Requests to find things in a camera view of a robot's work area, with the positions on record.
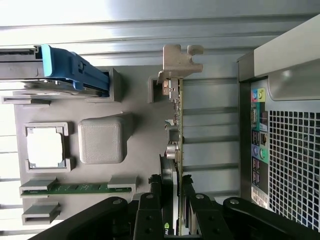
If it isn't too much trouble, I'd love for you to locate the green RAM stick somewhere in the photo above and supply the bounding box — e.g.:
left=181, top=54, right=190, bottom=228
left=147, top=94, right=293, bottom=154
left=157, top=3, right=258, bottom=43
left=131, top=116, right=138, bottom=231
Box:
left=21, top=183, right=132, bottom=197

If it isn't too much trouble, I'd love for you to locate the open PC case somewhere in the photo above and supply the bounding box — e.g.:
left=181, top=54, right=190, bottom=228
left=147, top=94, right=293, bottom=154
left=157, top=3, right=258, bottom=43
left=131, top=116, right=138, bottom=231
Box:
left=236, top=29, right=320, bottom=231

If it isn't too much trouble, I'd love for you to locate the silver CPU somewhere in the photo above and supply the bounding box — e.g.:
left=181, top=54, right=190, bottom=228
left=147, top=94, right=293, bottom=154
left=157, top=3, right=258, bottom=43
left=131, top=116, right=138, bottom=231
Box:
left=26, top=127, right=65, bottom=168

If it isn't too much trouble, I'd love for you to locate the grey parts rack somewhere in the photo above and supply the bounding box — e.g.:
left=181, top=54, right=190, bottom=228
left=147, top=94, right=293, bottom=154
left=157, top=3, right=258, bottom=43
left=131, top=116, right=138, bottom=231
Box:
left=1, top=66, right=181, bottom=225

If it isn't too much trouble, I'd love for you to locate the silver hard disk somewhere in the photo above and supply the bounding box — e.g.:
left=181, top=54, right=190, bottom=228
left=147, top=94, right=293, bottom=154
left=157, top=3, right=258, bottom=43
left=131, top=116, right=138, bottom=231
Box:
left=0, top=45, right=103, bottom=99

